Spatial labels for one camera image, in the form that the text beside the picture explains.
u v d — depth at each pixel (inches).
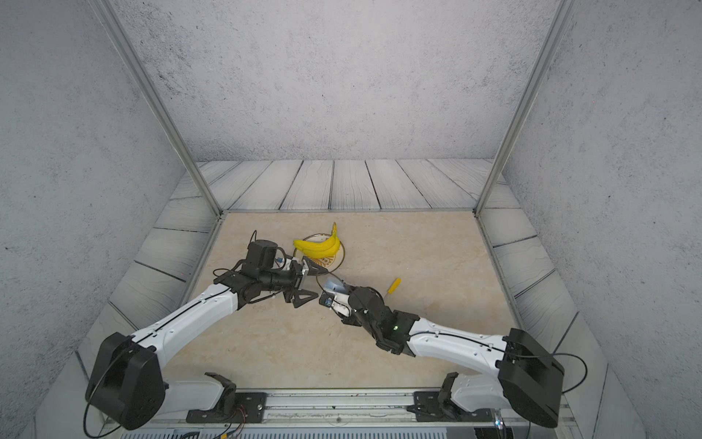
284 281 27.9
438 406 28.9
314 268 29.6
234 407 27.5
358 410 29.2
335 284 29.9
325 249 40.7
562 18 28.1
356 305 22.8
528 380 16.0
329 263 41.0
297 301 29.7
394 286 38.0
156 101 34.3
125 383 15.9
